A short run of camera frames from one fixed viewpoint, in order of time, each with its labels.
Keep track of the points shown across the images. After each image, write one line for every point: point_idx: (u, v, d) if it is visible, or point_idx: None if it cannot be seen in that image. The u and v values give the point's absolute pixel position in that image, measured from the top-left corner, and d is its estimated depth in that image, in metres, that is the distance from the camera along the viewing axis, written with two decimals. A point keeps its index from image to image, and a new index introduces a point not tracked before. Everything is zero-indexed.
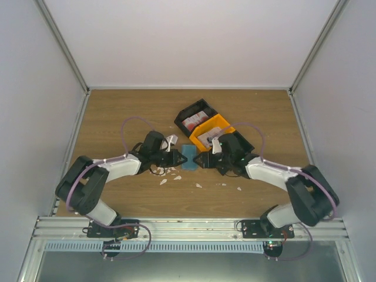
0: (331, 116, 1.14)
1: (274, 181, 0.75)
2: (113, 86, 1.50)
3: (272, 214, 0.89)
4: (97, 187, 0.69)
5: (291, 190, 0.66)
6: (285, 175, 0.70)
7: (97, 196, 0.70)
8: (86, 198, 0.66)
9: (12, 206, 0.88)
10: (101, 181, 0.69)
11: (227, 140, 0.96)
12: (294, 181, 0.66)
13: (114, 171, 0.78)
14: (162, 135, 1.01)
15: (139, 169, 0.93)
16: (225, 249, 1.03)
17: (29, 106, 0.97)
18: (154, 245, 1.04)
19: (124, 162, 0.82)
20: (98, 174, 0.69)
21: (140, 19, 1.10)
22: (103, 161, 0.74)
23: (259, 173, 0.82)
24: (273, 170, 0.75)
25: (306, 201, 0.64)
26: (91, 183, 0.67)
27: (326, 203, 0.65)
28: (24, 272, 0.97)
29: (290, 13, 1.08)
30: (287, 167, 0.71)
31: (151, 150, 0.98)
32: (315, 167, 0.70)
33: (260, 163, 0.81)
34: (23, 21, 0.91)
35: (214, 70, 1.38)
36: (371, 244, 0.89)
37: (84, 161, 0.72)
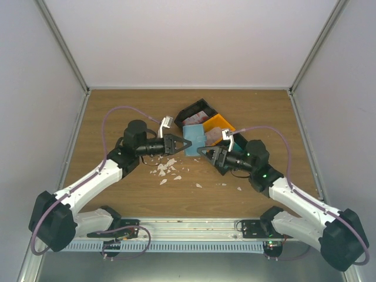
0: (331, 117, 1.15)
1: (304, 215, 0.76)
2: (113, 86, 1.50)
3: (278, 220, 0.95)
4: (63, 227, 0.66)
5: (328, 237, 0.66)
6: (322, 218, 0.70)
7: (67, 232, 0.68)
8: (53, 242, 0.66)
9: (12, 207, 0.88)
10: (65, 220, 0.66)
11: (258, 157, 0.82)
12: (331, 229, 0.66)
13: (86, 194, 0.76)
14: (143, 129, 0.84)
15: (123, 171, 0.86)
16: (224, 249, 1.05)
17: (29, 105, 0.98)
18: (154, 245, 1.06)
19: (95, 181, 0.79)
20: (60, 215, 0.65)
21: (140, 19, 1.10)
22: (67, 195, 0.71)
23: (284, 198, 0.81)
24: (306, 204, 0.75)
25: (341, 249, 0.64)
26: (54, 225, 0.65)
27: (357, 254, 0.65)
28: (24, 272, 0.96)
29: (291, 13, 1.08)
30: (324, 210, 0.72)
31: (133, 147, 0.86)
32: (353, 214, 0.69)
33: (288, 189, 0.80)
34: (23, 22, 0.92)
35: (214, 70, 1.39)
36: (371, 244, 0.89)
37: (46, 199, 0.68)
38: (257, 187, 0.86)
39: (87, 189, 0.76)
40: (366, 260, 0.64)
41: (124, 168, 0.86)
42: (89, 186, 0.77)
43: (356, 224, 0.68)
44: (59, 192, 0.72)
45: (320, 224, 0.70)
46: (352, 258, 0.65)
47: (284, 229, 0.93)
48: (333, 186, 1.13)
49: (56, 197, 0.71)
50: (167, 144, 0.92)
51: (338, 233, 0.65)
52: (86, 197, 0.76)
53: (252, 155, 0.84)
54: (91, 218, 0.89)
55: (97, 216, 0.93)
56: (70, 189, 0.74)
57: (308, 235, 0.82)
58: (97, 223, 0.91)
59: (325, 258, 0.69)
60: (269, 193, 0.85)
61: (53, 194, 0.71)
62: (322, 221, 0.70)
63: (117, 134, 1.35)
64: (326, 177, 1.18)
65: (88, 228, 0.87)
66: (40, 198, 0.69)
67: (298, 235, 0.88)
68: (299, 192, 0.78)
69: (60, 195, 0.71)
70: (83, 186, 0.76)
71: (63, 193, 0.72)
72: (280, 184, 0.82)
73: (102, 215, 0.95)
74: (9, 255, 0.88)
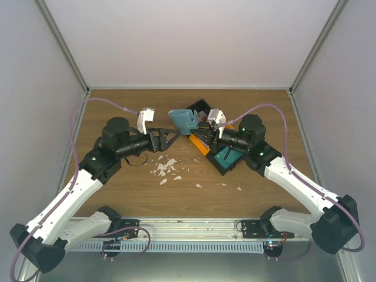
0: (331, 117, 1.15)
1: (300, 197, 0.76)
2: (113, 86, 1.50)
3: (277, 215, 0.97)
4: (44, 257, 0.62)
5: (324, 222, 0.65)
6: (320, 204, 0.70)
7: (52, 257, 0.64)
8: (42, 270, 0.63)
9: (12, 206, 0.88)
10: (42, 252, 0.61)
11: (254, 131, 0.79)
12: (327, 215, 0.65)
13: (60, 219, 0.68)
14: (124, 124, 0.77)
15: (101, 177, 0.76)
16: (224, 249, 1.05)
17: (30, 105, 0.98)
18: (154, 245, 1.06)
19: (68, 203, 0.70)
20: (34, 250, 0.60)
21: (139, 19, 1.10)
22: (37, 227, 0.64)
23: (281, 180, 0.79)
24: (304, 188, 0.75)
25: (336, 234, 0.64)
26: (34, 259, 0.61)
27: (350, 237, 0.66)
28: (24, 272, 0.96)
29: (291, 13, 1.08)
30: (323, 195, 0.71)
31: (113, 146, 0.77)
32: (352, 200, 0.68)
33: (287, 170, 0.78)
34: (23, 22, 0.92)
35: (214, 70, 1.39)
36: (372, 245, 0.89)
37: (15, 236, 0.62)
38: (252, 164, 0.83)
39: (60, 214, 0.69)
40: (362, 245, 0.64)
41: (103, 173, 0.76)
42: (61, 210, 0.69)
43: (353, 210, 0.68)
44: (30, 223, 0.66)
45: (318, 210, 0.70)
46: (344, 241, 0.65)
47: (280, 224, 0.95)
48: (333, 186, 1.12)
49: (27, 229, 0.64)
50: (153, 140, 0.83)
51: (335, 219, 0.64)
52: (60, 222, 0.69)
53: (248, 131, 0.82)
54: (87, 227, 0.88)
55: (93, 222, 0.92)
56: (42, 218, 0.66)
57: (302, 225, 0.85)
58: (93, 230, 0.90)
59: (318, 243, 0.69)
60: (264, 173, 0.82)
61: (25, 227, 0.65)
62: (320, 207, 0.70)
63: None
64: (326, 177, 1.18)
65: (84, 235, 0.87)
66: (11, 234, 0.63)
67: (293, 227, 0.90)
68: (298, 175, 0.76)
69: (30, 228, 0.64)
70: (56, 212, 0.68)
71: (33, 225, 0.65)
72: (277, 164, 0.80)
73: (98, 221, 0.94)
74: (9, 255, 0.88)
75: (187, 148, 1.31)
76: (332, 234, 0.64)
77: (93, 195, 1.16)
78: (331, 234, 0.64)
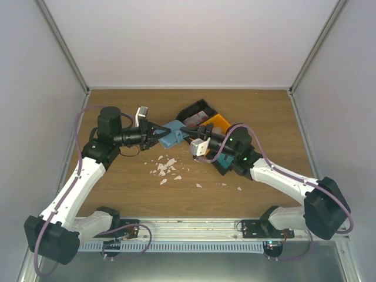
0: (330, 118, 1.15)
1: (285, 189, 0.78)
2: (113, 86, 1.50)
3: (274, 215, 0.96)
4: (63, 243, 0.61)
5: (311, 207, 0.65)
6: (302, 190, 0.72)
7: (69, 244, 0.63)
8: (60, 258, 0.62)
9: (12, 206, 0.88)
10: (61, 237, 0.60)
11: (240, 142, 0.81)
12: (311, 198, 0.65)
13: (74, 204, 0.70)
14: (116, 113, 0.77)
15: (104, 162, 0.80)
16: (224, 249, 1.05)
17: (30, 105, 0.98)
18: (154, 245, 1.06)
19: (81, 187, 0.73)
20: (54, 235, 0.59)
21: (139, 19, 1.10)
22: (54, 212, 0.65)
23: (266, 177, 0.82)
24: (285, 178, 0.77)
25: (322, 218, 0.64)
26: (54, 245, 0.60)
27: (341, 219, 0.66)
28: (24, 272, 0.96)
29: (291, 13, 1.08)
30: (303, 180, 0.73)
31: (108, 134, 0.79)
32: (333, 181, 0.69)
33: (268, 168, 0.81)
34: (23, 21, 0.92)
35: (214, 70, 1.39)
36: (371, 244, 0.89)
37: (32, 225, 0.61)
38: (240, 170, 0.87)
39: (73, 199, 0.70)
40: (352, 225, 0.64)
41: (105, 160, 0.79)
42: (73, 195, 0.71)
43: (337, 190, 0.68)
44: (44, 212, 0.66)
45: (301, 195, 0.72)
46: (334, 224, 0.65)
47: (279, 222, 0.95)
48: None
49: (43, 218, 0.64)
50: (144, 127, 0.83)
51: (318, 201, 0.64)
52: (75, 206, 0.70)
53: (235, 141, 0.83)
54: (90, 223, 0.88)
55: (96, 219, 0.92)
56: (56, 205, 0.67)
57: (298, 218, 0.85)
58: (96, 226, 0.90)
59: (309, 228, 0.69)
60: (251, 175, 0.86)
61: (39, 217, 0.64)
62: (302, 193, 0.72)
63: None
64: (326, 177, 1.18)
65: (90, 231, 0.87)
66: (26, 226, 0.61)
67: (291, 223, 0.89)
68: (279, 169, 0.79)
69: (46, 216, 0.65)
70: (68, 197, 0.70)
71: (49, 212, 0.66)
72: (259, 165, 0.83)
73: (101, 217, 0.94)
74: (9, 255, 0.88)
75: (187, 148, 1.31)
76: (319, 218, 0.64)
77: (93, 195, 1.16)
78: (319, 218, 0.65)
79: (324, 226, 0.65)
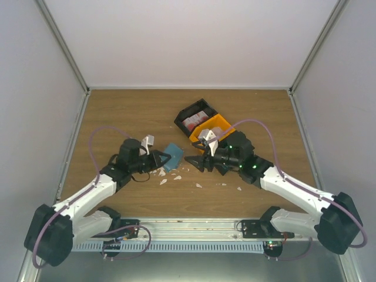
0: (330, 118, 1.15)
1: (298, 202, 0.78)
2: (113, 86, 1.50)
3: (277, 217, 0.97)
4: (63, 237, 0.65)
5: (326, 224, 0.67)
6: (318, 205, 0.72)
7: (67, 242, 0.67)
8: (52, 253, 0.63)
9: (12, 206, 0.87)
10: (65, 231, 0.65)
11: (240, 146, 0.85)
12: (326, 215, 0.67)
13: (84, 205, 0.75)
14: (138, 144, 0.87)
15: (117, 186, 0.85)
16: (224, 249, 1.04)
17: (30, 105, 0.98)
18: (154, 245, 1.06)
19: (93, 195, 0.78)
20: (60, 225, 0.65)
21: (139, 19, 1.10)
22: (66, 205, 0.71)
23: (278, 188, 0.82)
24: (300, 192, 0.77)
25: (338, 234, 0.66)
26: (55, 236, 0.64)
27: (355, 235, 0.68)
28: (24, 272, 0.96)
29: (291, 13, 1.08)
30: (319, 196, 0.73)
31: (127, 161, 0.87)
32: (347, 197, 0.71)
33: (281, 178, 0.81)
34: (23, 22, 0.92)
35: (214, 70, 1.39)
36: (371, 245, 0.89)
37: (44, 211, 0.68)
38: (248, 178, 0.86)
39: (85, 201, 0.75)
40: (365, 242, 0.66)
41: (118, 183, 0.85)
42: (86, 198, 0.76)
43: (351, 206, 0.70)
44: (57, 205, 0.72)
45: (316, 211, 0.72)
46: (348, 240, 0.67)
47: (281, 225, 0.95)
48: (333, 187, 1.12)
49: (54, 208, 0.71)
50: (155, 157, 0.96)
51: (335, 218, 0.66)
52: (84, 209, 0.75)
53: (235, 147, 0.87)
54: (89, 225, 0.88)
55: (95, 220, 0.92)
56: (69, 201, 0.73)
57: (304, 225, 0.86)
58: (95, 227, 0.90)
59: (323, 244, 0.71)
60: (260, 184, 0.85)
61: (52, 207, 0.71)
62: (318, 208, 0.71)
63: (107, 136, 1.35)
64: (326, 177, 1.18)
65: (87, 233, 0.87)
66: (37, 213, 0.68)
67: (295, 229, 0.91)
68: (292, 181, 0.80)
69: (58, 208, 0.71)
70: (81, 199, 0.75)
71: (61, 205, 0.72)
72: (271, 175, 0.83)
73: (100, 218, 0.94)
74: (9, 255, 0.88)
75: (187, 148, 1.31)
76: (335, 234, 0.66)
77: None
78: (334, 235, 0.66)
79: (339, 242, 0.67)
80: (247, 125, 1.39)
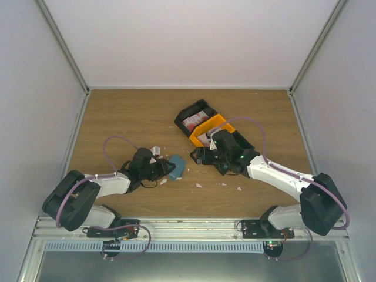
0: (330, 118, 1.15)
1: (280, 184, 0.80)
2: (113, 86, 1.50)
3: (273, 214, 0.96)
4: (86, 204, 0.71)
5: (306, 202, 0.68)
6: (298, 185, 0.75)
7: (87, 210, 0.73)
8: (74, 214, 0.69)
9: (12, 206, 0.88)
10: (89, 198, 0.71)
11: (222, 138, 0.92)
12: (308, 194, 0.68)
13: (106, 184, 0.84)
14: (150, 153, 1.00)
15: (128, 189, 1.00)
16: (224, 249, 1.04)
17: (30, 104, 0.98)
18: (154, 245, 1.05)
19: (114, 180, 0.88)
20: (89, 190, 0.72)
21: (139, 19, 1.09)
22: (95, 177, 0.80)
23: (263, 174, 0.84)
24: (282, 175, 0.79)
25: (318, 213, 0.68)
26: (80, 200, 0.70)
27: (336, 214, 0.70)
28: (24, 272, 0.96)
29: (291, 13, 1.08)
30: (299, 177, 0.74)
31: (139, 168, 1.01)
32: (328, 176, 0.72)
33: (265, 165, 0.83)
34: (24, 22, 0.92)
35: (214, 70, 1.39)
36: (372, 245, 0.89)
37: (76, 175, 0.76)
38: (237, 170, 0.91)
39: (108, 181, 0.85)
40: (348, 221, 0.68)
41: (129, 187, 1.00)
42: (108, 180, 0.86)
43: (331, 185, 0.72)
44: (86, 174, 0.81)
45: (296, 191, 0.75)
46: (330, 219, 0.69)
47: (279, 222, 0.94)
48: None
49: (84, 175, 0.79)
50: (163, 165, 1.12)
51: (315, 197, 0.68)
52: (105, 187, 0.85)
53: (218, 141, 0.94)
54: (97, 210, 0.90)
55: (102, 210, 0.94)
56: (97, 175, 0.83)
57: (295, 215, 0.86)
58: (101, 216, 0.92)
59: (305, 222, 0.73)
60: (248, 172, 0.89)
61: (82, 174, 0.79)
62: (298, 189, 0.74)
63: (107, 137, 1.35)
64: None
65: (94, 218, 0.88)
66: (70, 176, 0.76)
67: (291, 221, 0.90)
68: (275, 166, 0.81)
69: (87, 175, 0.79)
70: (106, 179, 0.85)
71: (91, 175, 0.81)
72: (257, 162, 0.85)
73: (106, 211, 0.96)
74: (9, 255, 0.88)
75: (187, 148, 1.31)
76: (316, 212, 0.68)
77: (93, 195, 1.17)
78: (315, 213, 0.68)
79: (319, 221, 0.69)
80: (247, 126, 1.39)
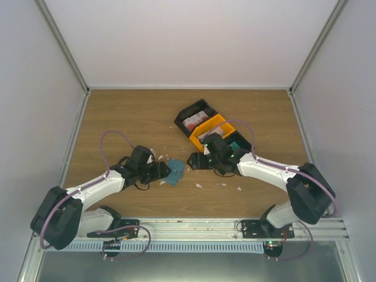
0: (329, 118, 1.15)
1: (269, 178, 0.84)
2: (113, 86, 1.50)
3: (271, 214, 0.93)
4: (71, 222, 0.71)
5: (292, 192, 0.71)
6: (284, 176, 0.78)
7: (73, 228, 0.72)
8: (59, 235, 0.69)
9: (12, 206, 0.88)
10: (73, 217, 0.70)
11: (212, 140, 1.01)
12: (293, 184, 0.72)
13: (93, 194, 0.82)
14: (150, 150, 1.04)
15: (124, 184, 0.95)
16: (224, 249, 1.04)
17: (30, 104, 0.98)
18: (154, 245, 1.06)
19: (103, 184, 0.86)
20: (71, 209, 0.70)
21: (138, 18, 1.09)
22: (77, 191, 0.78)
23: (252, 170, 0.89)
24: (269, 168, 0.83)
25: (306, 202, 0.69)
26: (63, 220, 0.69)
27: (327, 204, 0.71)
28: (24, 272, 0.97)
29: (291, 13, 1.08)
30: (285, 168, 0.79)
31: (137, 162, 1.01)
32: (314, 167, 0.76)
33: (254, 161, 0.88)
34: (23, 22, 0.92)
35: (214, 70, 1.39)
36: (371, 245, 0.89)
37: (57, 192, 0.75)
38: (228, 168, 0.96)
39: (94, 190, 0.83)
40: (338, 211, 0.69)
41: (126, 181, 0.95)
42: (96, 187, 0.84)
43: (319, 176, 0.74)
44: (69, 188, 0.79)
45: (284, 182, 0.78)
46: (321, 210, 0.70)
47: (278, 221, 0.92)
48: (333, 186, 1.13)
49: (67, 191, 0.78)
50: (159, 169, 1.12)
51: (300, 187, 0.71)
52: (93, 197, 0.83)
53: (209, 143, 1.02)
54: (91, 217, 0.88)
55: (97, 215, 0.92)
56: (81, 187, 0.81)
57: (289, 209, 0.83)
58: (97, 222, 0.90)
59: (296, 214, 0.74)
60: (239, 171, 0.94)
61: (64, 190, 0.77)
62: (284, 179, 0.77)
63: (107, 136, 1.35)
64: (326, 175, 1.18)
65: (89, 225, 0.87)
66: (51, 195, 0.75)
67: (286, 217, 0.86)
68: (262, 161, 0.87)
69: (70, 191, 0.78)
70: (91, 187, 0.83)
71: (74, 189, 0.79)
72: (246, 159, 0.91)
73: (103, 214, 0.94)
74: (9, 255, 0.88)
75: (187, 149, 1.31)
76: (304, 202, 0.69)
77: None
78: (304, 203, 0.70)
79: (309, 211, 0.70)
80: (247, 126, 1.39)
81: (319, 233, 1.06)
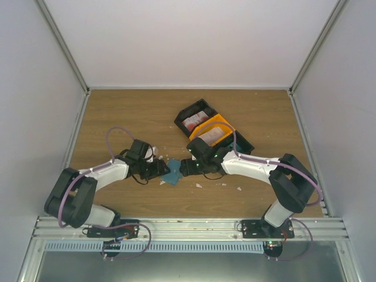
0: (329, 118, 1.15)
1: (253, 174, 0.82)
2: (113, 86, 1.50)
3: (268, 215, 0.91)
4: (87, 198, 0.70)
5: (276, 184, 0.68)
6: (266, 170, 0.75)
7: (89, 204, 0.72)
8: (77, 211, 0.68)
9: (12, 205, 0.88)
10: (89, 192, 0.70)
11: (195, 144, 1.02)
12: (276, 175, 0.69)
13: (103, 175, 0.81)
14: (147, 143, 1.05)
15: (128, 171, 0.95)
16: (224, 249, 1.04)
17: (30, 104, 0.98)
18: (154, 245, 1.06)
19: (111, 168, 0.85)
20: (86, 185, 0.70)
21: (138, 19, 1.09)
22: (90, 171, 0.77)
23: (236, 168, 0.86)
24: (251, 163, 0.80)
25: (291, 193, 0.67)
26: (80, 196, 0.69)
27: (308, 194, 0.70)
28: (24, 272, 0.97)
29: (291, 13, 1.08)
30: (266, 161, 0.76)
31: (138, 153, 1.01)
32: (293, 157, 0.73)
33: (236, 158, 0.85)
34: (23, 22, 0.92)
35: (214, 70, 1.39)
36: (371, 244, 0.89)
37: (70, 173, 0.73)
38: (213, 168, 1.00)
39: (104, 171, 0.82)
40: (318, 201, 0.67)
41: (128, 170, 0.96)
42: (104, 170, 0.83)
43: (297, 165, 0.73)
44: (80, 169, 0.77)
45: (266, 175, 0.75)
46: (305, 198, 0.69)
47: (277, 220, 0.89)
48: (333, 186, 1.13)
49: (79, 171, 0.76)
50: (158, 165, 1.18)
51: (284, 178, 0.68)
52: (103, 179, 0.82)
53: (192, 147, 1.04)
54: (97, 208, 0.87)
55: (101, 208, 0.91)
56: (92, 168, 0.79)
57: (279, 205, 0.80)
58: (101, 215, 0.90)
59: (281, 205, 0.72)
60: (224, 169, 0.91)
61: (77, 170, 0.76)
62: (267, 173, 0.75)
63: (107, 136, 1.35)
64: (326, 176, 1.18)
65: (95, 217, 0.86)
66: (64, 175, 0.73)
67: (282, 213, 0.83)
68: (245, 157, 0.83)
69: (82, 170, 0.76)
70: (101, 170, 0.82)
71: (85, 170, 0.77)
72: (229, 157, 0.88)
73: (106, 210, 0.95)
74: (9, 255, 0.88)
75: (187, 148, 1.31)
76: (288, 193, 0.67)
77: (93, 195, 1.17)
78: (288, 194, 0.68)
79: (295, 201, 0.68)
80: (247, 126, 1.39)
81: (320, 233, 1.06)
